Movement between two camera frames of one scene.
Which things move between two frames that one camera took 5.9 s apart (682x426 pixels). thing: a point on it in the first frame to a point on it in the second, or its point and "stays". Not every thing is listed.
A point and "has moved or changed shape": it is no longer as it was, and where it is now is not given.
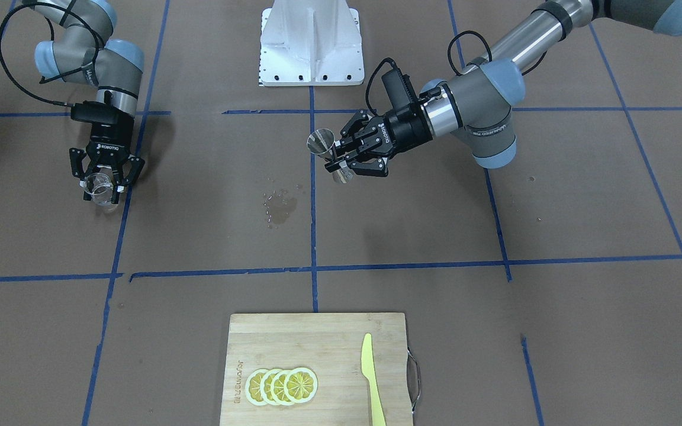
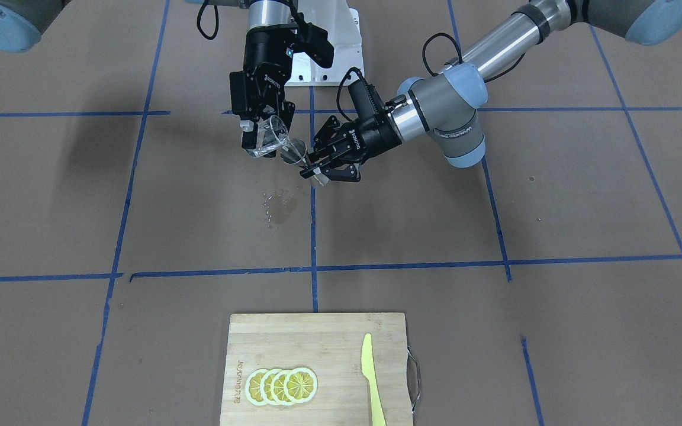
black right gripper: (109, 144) to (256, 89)
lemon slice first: (300, 385) stays
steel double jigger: (321, 142) has moved or changed shape
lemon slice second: (277, 388) stays
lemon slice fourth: (253, 387) stays
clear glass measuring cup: (99, 186) to (272, 133)
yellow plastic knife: (368, 368) stays
